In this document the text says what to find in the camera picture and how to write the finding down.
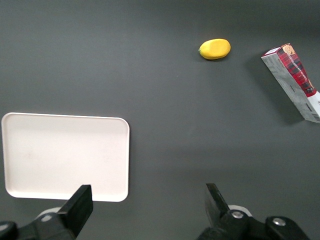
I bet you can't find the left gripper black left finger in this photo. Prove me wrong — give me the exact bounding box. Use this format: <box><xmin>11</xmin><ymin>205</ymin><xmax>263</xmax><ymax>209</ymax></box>
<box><xmin>0</xmin><ymin>184</ymin><xmax>94</xmax><ymax>240</ymax></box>

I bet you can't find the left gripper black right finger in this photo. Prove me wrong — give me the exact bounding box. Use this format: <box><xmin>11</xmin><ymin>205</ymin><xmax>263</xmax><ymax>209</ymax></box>
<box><xmin>196</xmin><ymin>183</ymin><xmax>311</xmax><ymax>240</ymax></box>

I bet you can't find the red tartan cookie box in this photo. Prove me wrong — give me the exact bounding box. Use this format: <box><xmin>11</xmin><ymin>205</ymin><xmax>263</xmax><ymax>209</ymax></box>
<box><xmin>260</xmin><ymin>43</ymin><xmax>320</xmax><ymax>123</ymax></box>

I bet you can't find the white rectangular plastic tray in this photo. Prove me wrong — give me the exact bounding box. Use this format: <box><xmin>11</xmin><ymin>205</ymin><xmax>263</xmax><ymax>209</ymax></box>
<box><xmin>1</xmin><ymin>112</ymin><xmax>131</xmax><ymax>203</ymax></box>

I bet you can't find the yellow lemon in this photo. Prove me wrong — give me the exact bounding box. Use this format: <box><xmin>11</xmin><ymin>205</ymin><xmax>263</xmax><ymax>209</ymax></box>
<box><xmin>198</xmin><ymin>38</ymin><xmax>232</xmax><ymax>61</ymax></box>

